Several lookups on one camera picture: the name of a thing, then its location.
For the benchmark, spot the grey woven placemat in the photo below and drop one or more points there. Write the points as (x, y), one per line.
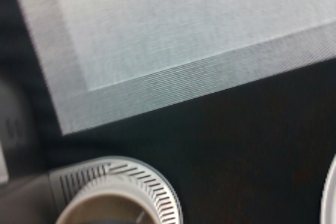
(126, 56)

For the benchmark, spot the white two-tier round shelf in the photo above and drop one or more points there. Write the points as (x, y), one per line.
(327, 214)

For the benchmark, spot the grey coffee machine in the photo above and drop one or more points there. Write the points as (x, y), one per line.
(36, 192)

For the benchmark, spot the white ceramic mug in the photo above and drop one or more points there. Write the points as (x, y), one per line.
(105, 209)

